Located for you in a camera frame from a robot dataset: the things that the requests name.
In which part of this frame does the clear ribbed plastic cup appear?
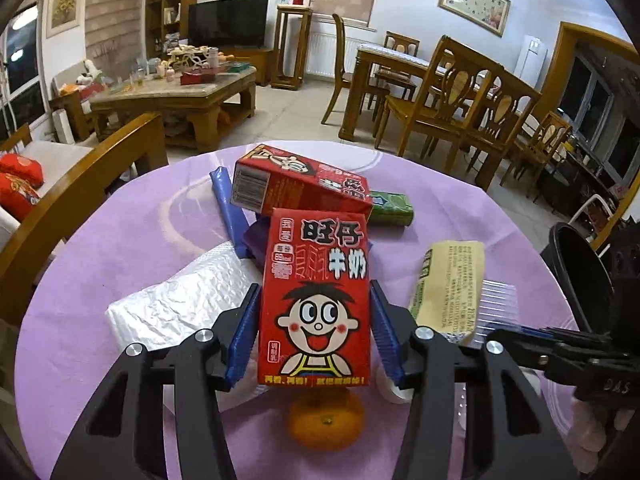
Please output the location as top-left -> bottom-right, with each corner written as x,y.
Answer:
467,280 -> 519,344

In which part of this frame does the white standing air conditioner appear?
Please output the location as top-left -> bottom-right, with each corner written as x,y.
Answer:
515,35 -> 549,92

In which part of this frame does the silver bubble mailer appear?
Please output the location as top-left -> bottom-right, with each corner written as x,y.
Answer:
105,240 -> 262,363

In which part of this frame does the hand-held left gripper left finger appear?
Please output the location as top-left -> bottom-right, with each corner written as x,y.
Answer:
50,284 -> 263,480

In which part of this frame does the wooden dining table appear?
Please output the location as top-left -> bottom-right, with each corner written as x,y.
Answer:
345,43 -> 453,142

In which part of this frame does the white plastic chair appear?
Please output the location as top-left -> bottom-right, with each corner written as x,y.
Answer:
570,195 -> 619,252

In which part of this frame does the yellow printed packet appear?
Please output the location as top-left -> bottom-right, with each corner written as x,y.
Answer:
408,240 -> 487,347

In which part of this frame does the wide framed flower picture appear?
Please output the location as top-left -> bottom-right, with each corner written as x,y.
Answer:
438,0 -> 512,38

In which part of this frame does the wooden television cabinet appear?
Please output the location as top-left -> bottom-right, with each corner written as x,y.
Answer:
220,47 -> 277,87

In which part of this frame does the small framed sunflower picture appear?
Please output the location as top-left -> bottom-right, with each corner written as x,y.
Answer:
46,0 -> 83,39

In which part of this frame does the tall wooden plant stand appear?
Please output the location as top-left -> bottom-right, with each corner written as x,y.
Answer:
272,4 -> 314,91

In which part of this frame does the purple spray bottle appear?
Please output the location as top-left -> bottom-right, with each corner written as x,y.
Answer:
243,220 -> 273,267

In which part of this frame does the red embroidered cushion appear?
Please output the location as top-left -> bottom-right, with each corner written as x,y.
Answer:
0,154 -> 45,187
0,172 -> 41,222

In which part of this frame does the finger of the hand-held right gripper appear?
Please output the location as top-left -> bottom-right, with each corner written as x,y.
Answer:
515,325 -> 615,350
487,329 -> 586,377

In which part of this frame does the wooden coffee table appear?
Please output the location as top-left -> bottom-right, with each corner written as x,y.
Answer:
90,66 -> 258,154

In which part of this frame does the carved wooden ornament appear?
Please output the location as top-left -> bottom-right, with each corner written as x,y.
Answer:
167,45 -> 212,69

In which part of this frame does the white wall radiator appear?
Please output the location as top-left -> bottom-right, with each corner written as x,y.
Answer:
305,30 -> 362,81

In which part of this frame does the person's right hand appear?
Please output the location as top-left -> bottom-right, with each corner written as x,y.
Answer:
567,397 -> 620,457

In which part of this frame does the green packet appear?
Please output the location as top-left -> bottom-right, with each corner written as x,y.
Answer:
367,190 -> 415,228

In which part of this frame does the wooden bookshelf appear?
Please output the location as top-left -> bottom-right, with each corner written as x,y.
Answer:
146,0 -> 201,54

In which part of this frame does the black flat television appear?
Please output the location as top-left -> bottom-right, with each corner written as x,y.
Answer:
188,0 -> 270,51

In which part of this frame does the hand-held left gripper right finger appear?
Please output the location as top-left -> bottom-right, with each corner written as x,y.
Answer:
369,280 -> 586,480

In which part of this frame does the red cartoon milk carton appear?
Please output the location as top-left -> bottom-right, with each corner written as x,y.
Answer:
257,207 -> 374,389
232,144 -> 375,222

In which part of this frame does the blue wrapper roll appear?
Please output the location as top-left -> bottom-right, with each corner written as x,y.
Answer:
209,166 -> 259,260

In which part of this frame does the mandarin orange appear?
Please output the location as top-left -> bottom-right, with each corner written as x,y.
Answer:
287,387 -> 366,451

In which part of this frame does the wooden dining chair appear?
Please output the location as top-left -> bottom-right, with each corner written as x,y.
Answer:
384,31 -> 421,57
320,13 -> 392,124
375,35 -> 505,162
500,110 -> 574,197
462,67 -> 544,192

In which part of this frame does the black trash bin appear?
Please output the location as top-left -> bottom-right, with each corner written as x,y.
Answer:
540,222 -> 615,332

